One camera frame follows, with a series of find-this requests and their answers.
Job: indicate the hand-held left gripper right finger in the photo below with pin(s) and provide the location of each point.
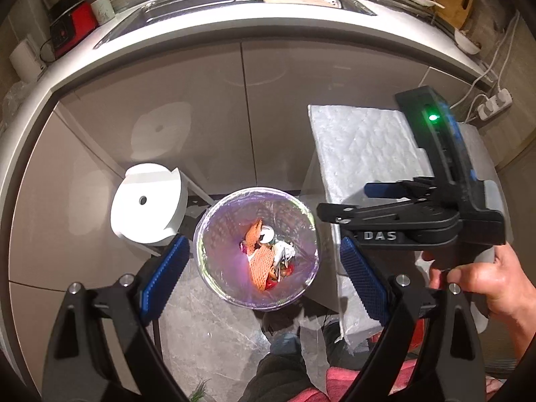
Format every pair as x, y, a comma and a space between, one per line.
362, 280

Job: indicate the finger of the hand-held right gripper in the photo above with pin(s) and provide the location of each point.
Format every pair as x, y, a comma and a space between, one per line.
356, 215
379, 189

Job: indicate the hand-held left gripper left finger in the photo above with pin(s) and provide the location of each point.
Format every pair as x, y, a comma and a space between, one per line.
163, 280

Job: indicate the round bin with purple liner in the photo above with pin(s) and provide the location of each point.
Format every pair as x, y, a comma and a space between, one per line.
230, 226

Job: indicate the large orange foam net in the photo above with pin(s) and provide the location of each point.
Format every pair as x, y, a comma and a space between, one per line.
260, 270

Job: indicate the person's right forearm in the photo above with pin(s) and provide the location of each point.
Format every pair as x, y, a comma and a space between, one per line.
521, 331

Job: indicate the person's right hand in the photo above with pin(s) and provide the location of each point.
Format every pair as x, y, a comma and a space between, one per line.
494, 284

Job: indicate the white padded foam sheet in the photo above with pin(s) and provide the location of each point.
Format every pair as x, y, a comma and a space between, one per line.
360, 142

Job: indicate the white round stool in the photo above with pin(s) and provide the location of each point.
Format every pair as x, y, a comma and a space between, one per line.
142, 217

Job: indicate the white power strip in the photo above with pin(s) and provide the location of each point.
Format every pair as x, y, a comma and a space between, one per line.
496, 102

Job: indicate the crumpled white paper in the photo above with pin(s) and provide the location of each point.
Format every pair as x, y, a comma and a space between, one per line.
284, 253

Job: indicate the white eggshell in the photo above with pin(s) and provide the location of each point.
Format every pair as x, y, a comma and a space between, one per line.
266, 234

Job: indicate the small orange foam net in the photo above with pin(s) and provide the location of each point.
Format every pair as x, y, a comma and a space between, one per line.
252, 236

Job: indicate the red striped cloth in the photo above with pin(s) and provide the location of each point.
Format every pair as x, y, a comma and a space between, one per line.
368, 385

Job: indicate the small white dish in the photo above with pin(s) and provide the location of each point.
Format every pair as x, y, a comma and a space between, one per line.
467, 42

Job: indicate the green herb sprig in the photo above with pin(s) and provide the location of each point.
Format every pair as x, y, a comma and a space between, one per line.
200, 391

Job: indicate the person's leg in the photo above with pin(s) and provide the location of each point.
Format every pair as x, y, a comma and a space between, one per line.
280, 377

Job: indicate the white kitchen counter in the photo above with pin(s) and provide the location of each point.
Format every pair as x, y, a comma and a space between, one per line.
293, 25

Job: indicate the clear plastic bag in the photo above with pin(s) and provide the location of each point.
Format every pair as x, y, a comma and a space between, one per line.
16, 102

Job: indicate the white cylinder container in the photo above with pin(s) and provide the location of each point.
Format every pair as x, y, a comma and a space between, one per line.
25, 60

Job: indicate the steel kitchen sink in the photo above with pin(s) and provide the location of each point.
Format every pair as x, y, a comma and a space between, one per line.
188, 12

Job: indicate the red and black blender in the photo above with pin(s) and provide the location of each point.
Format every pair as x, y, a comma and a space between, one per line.
71, 25

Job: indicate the white cup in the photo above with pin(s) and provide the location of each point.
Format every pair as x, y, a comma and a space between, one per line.
101, 10

